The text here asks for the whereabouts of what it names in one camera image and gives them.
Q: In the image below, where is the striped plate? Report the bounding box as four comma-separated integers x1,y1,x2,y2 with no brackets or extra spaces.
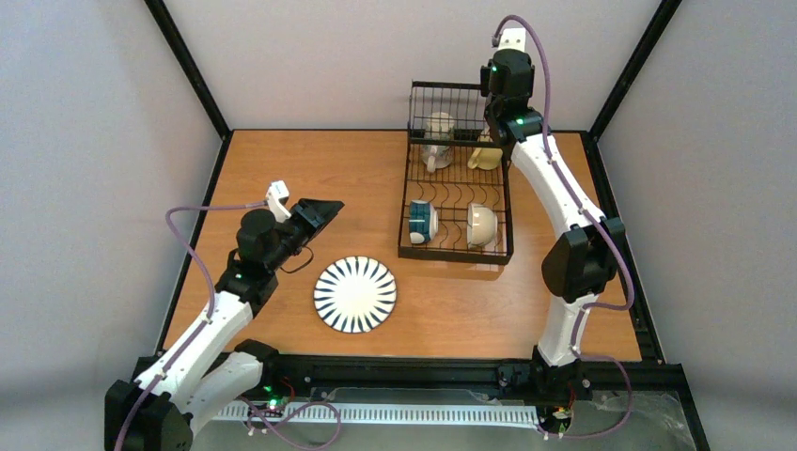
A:
313,256,398,334

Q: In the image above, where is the white bowl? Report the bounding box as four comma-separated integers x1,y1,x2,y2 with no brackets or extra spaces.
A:
408,199,439,245
466,203,498,248

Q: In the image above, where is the tall patterned ceramic cup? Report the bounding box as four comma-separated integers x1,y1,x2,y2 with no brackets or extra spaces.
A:
422,112,456,173

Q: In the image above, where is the black wire dish rack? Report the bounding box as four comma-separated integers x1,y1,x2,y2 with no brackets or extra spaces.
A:
398,81,514,265

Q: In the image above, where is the yellow ceramic mug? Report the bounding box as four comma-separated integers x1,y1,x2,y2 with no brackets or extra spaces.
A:
467,147,503,171

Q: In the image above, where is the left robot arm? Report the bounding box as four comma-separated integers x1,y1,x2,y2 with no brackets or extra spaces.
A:
104,198,344,450

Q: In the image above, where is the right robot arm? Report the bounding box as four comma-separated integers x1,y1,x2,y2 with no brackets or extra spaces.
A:
480,47,627,394

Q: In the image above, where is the white cable duct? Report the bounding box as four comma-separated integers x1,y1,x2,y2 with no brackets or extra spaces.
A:
205,399,541,430

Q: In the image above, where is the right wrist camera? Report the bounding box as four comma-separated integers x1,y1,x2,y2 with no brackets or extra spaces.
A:
496,27,528,53

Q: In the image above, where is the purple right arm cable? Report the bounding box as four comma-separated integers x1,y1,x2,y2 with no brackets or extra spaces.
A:
492,14,636,441

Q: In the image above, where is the black enclosure frame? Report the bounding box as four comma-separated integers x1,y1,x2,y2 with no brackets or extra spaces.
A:
133,1,708,450

